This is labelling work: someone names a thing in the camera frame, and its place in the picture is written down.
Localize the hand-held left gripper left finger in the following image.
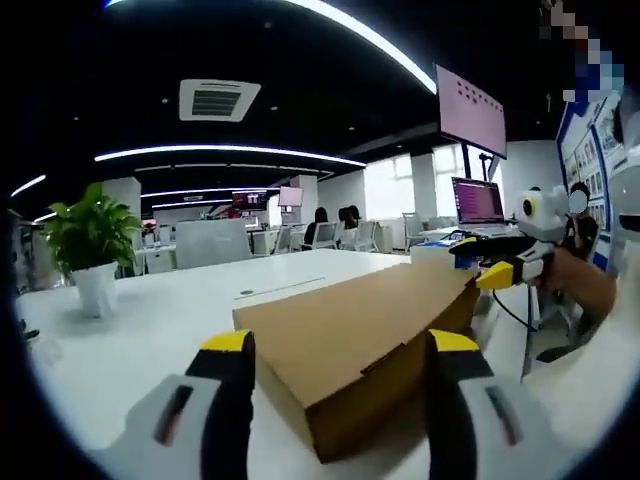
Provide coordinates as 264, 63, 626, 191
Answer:
97, 328, 256, 480

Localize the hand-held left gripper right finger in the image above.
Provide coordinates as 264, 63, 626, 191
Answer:
425, 328, 571, 480

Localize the brown cardboard shoe box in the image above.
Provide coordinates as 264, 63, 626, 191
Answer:
231, 262, 482, 464

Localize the person's right hand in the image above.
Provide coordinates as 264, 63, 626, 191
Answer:
537, 247, 584, 292

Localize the white side desk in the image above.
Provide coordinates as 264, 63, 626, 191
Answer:
417, 225, 521, 246

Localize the laptop with purple screen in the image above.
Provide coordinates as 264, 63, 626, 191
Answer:
450, 175, 521, 238

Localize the black monitor stand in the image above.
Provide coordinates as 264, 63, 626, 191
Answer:
462, 142, 501, 184

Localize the white chest device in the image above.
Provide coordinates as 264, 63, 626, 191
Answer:
607, 154, 640, 281

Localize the large pink screen monitor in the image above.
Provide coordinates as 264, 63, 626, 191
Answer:
434, 63, 509, 160

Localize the white office chair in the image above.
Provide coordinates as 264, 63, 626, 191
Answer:
352, 220, 377, 253
312, 222, 339, 251

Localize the white desk partition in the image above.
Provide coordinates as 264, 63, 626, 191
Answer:
174, 219, 254, 270

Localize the green potted plant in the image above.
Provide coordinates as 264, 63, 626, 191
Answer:
42, 182, 144, 319

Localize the wide ceiling light strip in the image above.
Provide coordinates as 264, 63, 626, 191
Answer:
279, 0, 439, 95

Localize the thin ceiling light strip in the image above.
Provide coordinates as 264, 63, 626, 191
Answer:
93, 144, 367, 169

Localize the ceiling air conditioner vent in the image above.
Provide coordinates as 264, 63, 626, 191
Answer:
178, 78, 262, 122

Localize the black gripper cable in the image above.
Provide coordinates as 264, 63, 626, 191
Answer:
492, 287, 539, 334

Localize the dark red wall screen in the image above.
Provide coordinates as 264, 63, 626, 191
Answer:
232, 189, 268, 210

